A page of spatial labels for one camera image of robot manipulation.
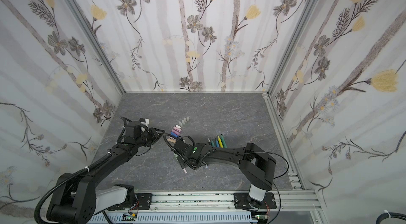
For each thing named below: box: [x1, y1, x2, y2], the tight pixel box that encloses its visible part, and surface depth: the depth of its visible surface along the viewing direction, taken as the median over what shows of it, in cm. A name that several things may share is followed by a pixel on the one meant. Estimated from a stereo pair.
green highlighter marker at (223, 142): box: [220, 134, 228, 149], surface depth 96 cm
